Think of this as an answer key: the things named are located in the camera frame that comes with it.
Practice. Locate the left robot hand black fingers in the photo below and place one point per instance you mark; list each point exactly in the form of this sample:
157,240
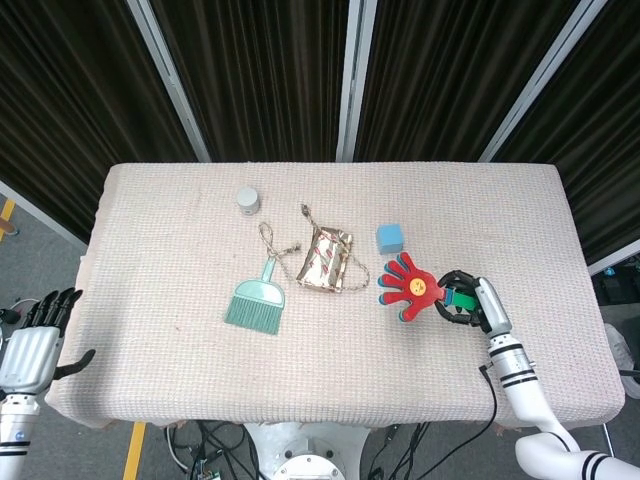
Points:
27,350

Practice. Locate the grey metal partition post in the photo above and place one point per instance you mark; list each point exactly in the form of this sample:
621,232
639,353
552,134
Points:
537,80
170,80
355,80

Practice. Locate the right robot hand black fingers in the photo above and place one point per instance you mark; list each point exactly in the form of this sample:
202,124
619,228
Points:
492,305

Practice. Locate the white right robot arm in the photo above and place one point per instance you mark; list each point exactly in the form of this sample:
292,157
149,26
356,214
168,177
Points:
525,390

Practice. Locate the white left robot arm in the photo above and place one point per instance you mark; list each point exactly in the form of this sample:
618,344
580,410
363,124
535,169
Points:
15,430

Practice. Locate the teal plastic hand brush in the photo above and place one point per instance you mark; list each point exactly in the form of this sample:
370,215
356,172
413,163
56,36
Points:
255,305

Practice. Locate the gold foil packet red print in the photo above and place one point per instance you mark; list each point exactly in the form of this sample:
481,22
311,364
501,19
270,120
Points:
325,260

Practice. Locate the beige waffle-weave tablecloth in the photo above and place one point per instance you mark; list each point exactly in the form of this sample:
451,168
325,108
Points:
320,350

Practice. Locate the dark pleated curtain panel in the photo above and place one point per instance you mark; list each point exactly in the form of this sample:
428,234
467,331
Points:
260,75
600,150
75,100
450,75

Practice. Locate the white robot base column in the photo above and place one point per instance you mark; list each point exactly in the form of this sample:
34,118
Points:
305,450

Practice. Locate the light blue cube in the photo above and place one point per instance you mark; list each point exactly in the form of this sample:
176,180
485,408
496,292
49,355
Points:
390,239

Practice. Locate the small grey lidded jar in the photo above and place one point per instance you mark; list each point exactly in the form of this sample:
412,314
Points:
248,200

